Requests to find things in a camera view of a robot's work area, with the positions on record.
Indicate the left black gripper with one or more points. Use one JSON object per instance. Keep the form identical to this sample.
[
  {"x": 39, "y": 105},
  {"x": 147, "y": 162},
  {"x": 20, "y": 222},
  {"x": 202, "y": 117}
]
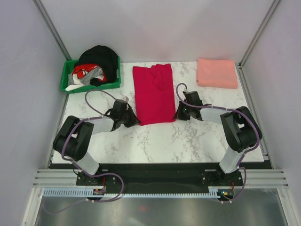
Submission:
[{"x": 134, "y": 119}]

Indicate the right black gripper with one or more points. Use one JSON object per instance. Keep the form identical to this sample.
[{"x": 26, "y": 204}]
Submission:
[{"x": 178, "y": 115}]

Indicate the magenta t shirt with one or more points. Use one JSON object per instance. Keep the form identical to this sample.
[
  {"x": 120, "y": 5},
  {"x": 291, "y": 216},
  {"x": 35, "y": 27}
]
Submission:
[{"x": 154, "y": 94}]

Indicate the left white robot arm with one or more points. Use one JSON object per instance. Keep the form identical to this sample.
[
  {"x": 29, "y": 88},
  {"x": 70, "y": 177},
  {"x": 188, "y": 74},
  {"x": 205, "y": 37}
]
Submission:
[{"x": 72, "y": 140}]

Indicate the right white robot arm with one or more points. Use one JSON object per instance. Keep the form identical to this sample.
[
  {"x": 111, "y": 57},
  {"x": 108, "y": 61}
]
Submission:
[{"x": 240, "y": 129}]

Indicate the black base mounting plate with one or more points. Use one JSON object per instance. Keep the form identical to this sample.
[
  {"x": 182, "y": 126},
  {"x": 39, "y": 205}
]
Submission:
[{"x": 160, "y": 178}]

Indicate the folded salmon pink t shirt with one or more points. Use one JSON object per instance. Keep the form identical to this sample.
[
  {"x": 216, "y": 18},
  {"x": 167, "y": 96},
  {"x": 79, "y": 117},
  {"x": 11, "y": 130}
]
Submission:
[{"x": 216, "y": 74}]

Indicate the grey garment in bin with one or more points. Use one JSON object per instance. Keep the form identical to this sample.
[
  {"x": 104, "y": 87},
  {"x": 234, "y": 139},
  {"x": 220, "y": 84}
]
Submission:
[{"x": 95, "y": 75}]

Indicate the white garment in bin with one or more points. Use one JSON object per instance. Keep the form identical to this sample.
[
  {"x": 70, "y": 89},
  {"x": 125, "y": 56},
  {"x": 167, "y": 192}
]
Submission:
[{"x": 73, "y": 82}]

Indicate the red garment in bin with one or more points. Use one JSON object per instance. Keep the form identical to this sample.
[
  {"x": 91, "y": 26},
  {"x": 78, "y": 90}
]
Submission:
[{"x": 81, "y": 70}]

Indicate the black garment in bin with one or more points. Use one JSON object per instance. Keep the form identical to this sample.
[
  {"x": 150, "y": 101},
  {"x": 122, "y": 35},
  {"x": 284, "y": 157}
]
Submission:
[{"x": 105, "y": 58}]

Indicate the green plastic bin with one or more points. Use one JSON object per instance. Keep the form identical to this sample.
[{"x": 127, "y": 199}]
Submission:
[{"x": 68, "y": 68}]

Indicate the light blue cable duct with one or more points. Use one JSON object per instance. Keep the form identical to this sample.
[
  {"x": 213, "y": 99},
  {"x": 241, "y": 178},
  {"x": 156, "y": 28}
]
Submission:
[{"x": 93, "y": 193}]

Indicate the left aluminium frame post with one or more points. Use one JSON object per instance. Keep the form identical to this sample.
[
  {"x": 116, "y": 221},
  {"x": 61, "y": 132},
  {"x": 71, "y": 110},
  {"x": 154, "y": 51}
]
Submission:
[{"x": 44, "y": 14}]

